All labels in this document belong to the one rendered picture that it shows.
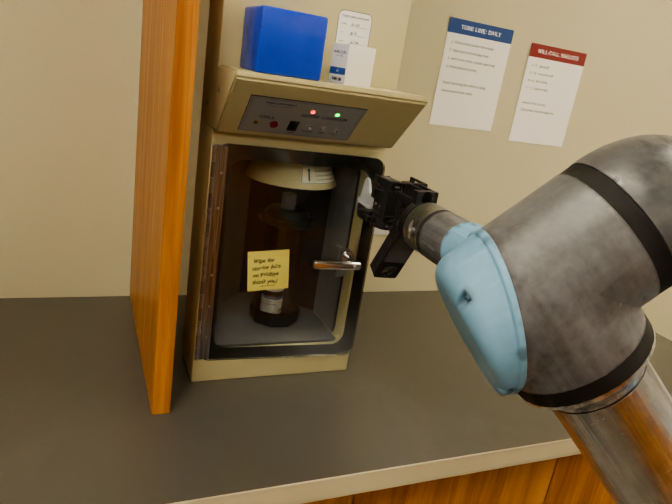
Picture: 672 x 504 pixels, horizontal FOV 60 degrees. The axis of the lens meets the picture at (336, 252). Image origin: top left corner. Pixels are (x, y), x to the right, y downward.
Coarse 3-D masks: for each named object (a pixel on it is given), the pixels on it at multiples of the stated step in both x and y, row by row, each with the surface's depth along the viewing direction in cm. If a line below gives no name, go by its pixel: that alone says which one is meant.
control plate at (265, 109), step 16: (256, 96) 85; (256, 112) 88; (272, 112) 89; (288, 112) 89; (304, 112) 90; (320, 112) 91; (336, 112) 91; (352, 112) 92; (240, 128) 91; (256, 128) 92; (272, 128) 93; (304, 128) 94; (320, 128) 95; (352, 128) 96
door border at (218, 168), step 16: (224, 160) 94; (224, 176) 95; (208, 224) 97; (208, 256) 99; (208, 272) 100; (208, 288) 101; (208, 304) 102; (208, 320) 103; (208, 336) 104; (208, 352) 105
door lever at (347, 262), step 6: (348, 252) 108; (342, 258) 108; (348, 258) 107; (312, 264) 102; (318, 264) 101; (324, 264) 102; (330, 264) 102; (336, 264) 102; (342, 264) 103; (348, 264) 103; (354, 264) 104; (360, 264) 104
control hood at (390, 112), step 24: (240, 72) 81; (216, 96) 91; (240, 96) 84; (288, 96) 86; (312, 96) 87; (336, 96) 88; (360, 96) 89; (384, 96) 90; (408, 96) 92; (216, 120) 91; (240, 120) 89; (360, 120) 95; (384, 120) 96; (408, 120) 97; (360, 144) 101; (384, 144) 102
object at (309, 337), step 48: (240, 144) 95; (240, 192) 97; (288, 192) 100; (336, 192) 103; (240, 240) 100; (288, 240) 103; (336, 240) 106; (240, 288) 103; (288, 288) 106; (336, 288) 110; (240, 336) 107; (288, 336) 110; (336, 336) 114
